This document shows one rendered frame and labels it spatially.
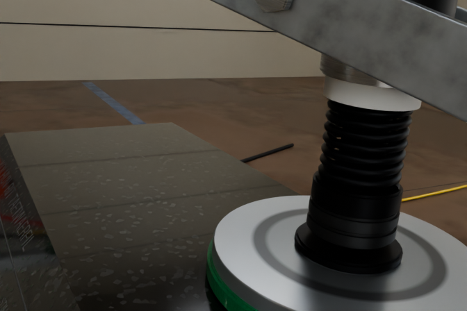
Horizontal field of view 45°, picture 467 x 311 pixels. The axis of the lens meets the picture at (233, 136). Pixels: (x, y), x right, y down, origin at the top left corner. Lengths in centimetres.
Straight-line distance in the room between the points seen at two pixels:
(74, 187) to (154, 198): 9
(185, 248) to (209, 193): 13
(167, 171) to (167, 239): 17
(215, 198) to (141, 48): 491
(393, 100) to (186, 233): 23
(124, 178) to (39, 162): 10
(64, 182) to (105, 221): 10
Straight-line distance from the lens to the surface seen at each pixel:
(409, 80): 35
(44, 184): 62
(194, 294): 43
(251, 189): 63
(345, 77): 39
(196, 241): 50
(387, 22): 36
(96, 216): 54
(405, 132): 42
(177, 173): 65
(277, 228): 48
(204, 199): 59
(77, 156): 70
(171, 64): 562
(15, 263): 53
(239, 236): 46
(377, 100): 39
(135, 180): 63
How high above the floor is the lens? 108
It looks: 16 degrees down
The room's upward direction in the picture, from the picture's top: 5 degrees clockwise
